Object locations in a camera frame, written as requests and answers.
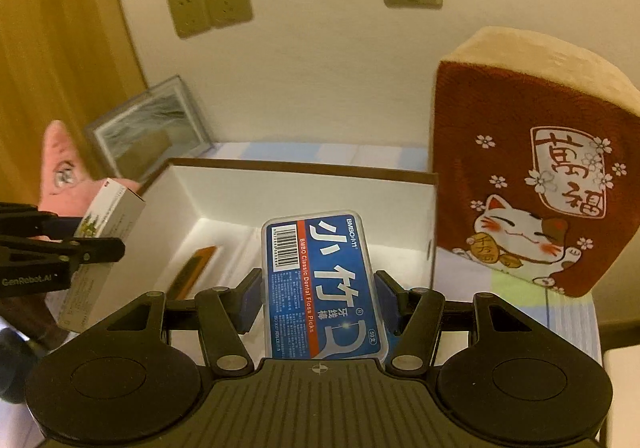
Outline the orange utility knife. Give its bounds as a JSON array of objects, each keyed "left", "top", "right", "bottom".
[{"left": 166, "top": 245, "right": 217, "bottom": 301}]

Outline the pink starfish plush toy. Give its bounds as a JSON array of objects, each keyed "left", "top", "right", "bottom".
[{"left": 38, "top": 121, "right": 145, "bottom": 217}]

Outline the checkered tablecloth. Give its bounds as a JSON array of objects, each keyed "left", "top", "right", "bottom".
[{"left": 0, "top": 141, "right": 606, "bottom": 448}]

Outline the brown storage box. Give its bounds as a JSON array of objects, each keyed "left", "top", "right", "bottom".
[{"left": 74, "top": 156, "right": 441, "bottom": 359}]

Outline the red lucky cat cushion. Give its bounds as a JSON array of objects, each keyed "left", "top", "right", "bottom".
[{"left": 433, "top": 26, "right": 639, "bottom": 297}]

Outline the small white medicine box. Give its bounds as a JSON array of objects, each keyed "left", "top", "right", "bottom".
[{"left": 56, "top": 178, "right": 144, "bottom": 333}]

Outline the left wall socket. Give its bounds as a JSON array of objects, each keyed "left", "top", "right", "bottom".
[{"left": 167, "top": 0, "right": 212, "bottom": 39}]

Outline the framed landscape picture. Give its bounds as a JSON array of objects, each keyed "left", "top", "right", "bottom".
[{"left": 86, "top": 75, "right": 213, "bottom": 182}]

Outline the blue dental floss box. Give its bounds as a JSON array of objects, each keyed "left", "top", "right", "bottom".
[{"left": 262, "top": 211, "right": 388, "bottom": 360}]

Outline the middle wall socket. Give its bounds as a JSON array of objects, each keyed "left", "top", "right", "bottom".
[{"left": 204, "top": 0, "right": 254, "bottom": 28}]

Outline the wooden door frame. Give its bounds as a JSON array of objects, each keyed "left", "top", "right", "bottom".
[{"left": 1, "top": 0, "right": 146, "bottom": 204}]

